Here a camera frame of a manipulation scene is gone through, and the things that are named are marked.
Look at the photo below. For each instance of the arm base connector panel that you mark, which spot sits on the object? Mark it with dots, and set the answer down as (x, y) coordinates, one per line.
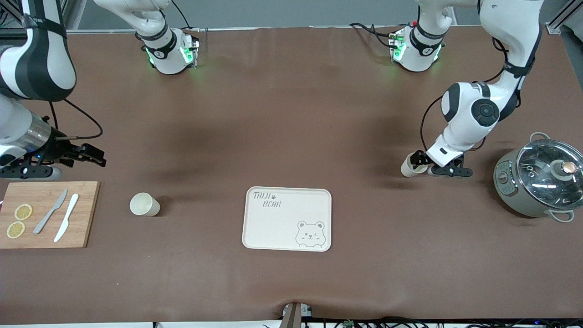
(189, 53)
(397, 45)

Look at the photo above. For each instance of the bamboo cutting board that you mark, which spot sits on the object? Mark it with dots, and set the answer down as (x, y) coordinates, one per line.
(86, 218)

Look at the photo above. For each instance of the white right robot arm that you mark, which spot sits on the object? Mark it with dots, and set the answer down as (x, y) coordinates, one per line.
(166, 54)

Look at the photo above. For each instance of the yellow lemon slice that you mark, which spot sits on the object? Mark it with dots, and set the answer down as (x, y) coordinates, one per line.
(15, 230)
(23, 212)

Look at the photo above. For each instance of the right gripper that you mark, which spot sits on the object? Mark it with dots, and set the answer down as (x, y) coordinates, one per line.
(58, 146)

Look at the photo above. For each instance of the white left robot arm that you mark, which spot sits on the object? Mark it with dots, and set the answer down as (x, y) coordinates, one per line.
(510, 27)

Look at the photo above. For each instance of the white plastic cup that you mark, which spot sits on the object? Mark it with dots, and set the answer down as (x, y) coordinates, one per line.
(143, 205)
(408, 169)

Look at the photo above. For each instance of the white plastic knife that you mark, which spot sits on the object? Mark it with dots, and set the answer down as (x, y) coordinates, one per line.
(66, 217)

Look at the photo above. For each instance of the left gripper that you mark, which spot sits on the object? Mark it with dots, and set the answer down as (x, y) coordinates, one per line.
(417, 159)

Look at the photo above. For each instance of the glass pot lid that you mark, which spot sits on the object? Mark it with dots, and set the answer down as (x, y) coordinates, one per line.
(542, 182)

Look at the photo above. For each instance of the grey plastic knife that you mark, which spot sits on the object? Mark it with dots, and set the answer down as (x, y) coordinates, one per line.
(59, 200)

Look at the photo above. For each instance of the grey-green cooking pot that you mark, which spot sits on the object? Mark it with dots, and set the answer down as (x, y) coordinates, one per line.
(505, 191)

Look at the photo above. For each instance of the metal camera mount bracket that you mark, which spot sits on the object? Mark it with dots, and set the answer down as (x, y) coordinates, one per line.
(291, 316)

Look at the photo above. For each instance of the cream tray with bear print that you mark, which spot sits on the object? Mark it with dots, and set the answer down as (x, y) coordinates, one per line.
(273, 228)

